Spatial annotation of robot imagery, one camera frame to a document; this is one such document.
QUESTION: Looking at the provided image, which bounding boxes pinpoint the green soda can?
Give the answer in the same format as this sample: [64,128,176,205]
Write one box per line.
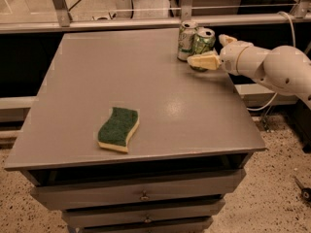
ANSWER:
[191,27,216,57]

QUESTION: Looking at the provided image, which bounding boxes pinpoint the grey drawer cabinet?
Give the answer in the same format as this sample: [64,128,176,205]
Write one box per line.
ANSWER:
[5,29,264,233]

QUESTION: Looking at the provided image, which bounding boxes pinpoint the white cable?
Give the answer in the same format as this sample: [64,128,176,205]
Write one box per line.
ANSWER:
[246,11,297,113]

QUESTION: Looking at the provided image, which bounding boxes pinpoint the grey drawer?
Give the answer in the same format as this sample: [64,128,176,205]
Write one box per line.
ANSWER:
[31,169,246,210]
[82,216,213,233]
[62,199,225,228]

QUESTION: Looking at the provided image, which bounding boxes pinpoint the bottom grey drawer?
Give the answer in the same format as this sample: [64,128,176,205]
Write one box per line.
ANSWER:
[82,216,213,233]

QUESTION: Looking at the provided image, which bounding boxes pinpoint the green yellow sponge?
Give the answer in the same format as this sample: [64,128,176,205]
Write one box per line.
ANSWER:
[97,107,139,152]

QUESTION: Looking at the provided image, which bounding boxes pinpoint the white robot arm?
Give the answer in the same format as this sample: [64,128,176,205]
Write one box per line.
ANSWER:
[188,34,311,109]

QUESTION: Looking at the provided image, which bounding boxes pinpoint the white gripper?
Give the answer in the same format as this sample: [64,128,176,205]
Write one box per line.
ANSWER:
[187,34,270,80]

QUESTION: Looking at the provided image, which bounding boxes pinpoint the middle grey drawer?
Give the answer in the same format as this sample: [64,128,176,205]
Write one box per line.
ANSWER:
[62,199,225,228]

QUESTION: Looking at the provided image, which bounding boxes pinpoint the black tool on floor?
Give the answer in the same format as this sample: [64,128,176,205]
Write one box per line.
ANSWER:
[294,177,311,202]

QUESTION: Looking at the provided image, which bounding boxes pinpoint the metal railing frame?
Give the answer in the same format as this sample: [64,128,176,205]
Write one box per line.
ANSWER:
[0,0,310,34]

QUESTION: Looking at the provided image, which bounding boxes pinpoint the top grey drawer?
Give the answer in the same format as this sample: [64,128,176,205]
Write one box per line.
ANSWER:
[31,169,246,210]

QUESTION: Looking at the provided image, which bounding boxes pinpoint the white 7up can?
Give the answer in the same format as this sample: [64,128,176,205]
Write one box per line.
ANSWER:
[177,20,197,61]

